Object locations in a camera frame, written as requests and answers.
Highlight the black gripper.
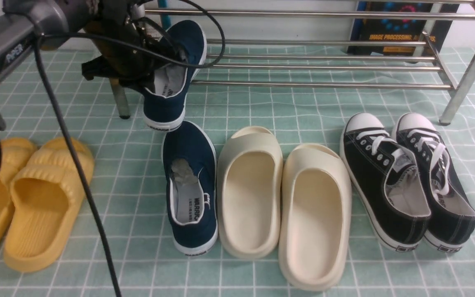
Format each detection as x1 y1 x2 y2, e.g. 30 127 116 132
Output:
82 0 180 91

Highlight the navy canvas shoe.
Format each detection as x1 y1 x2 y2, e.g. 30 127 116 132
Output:
140 19 207 132
161 121 218 257

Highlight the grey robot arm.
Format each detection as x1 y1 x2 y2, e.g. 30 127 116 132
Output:
0 0 182 130

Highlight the stainless steel shoe rack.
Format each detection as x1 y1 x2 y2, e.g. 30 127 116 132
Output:
110 0 475 126

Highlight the teal vertical pole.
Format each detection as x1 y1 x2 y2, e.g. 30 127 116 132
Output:
157 0 170 23

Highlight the right yellow foam slipper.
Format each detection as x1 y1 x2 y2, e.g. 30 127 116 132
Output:
3 137 86 273

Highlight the yellow foam slipper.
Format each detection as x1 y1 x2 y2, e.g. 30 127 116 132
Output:
0 137 37 241
3 137 86 273

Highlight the left cream foam slipper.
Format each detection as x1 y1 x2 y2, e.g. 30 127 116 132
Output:
216 126 283 259

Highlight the cream foam slipper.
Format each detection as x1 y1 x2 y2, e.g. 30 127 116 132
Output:
278 143 352 291
216 126 283 259

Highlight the left yellow foam slipper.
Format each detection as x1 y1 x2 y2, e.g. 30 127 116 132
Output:
0 137 37 241

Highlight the dark image processing book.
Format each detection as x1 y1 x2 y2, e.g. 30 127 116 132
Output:
346 1 452 56

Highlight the right cream foam slipper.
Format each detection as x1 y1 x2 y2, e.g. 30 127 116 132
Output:
278 143 352 291

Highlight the left black canvas sneaker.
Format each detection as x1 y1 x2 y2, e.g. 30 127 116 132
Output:
340 113 431 252

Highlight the black canvas sneaker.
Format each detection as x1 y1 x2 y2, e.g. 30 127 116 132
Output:
340 113 431 252
392 113 475 253

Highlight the right black canvas sneaker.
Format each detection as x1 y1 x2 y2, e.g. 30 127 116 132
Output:
392 113 475 253

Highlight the black cable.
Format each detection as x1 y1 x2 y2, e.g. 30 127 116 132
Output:
31 0 226 297

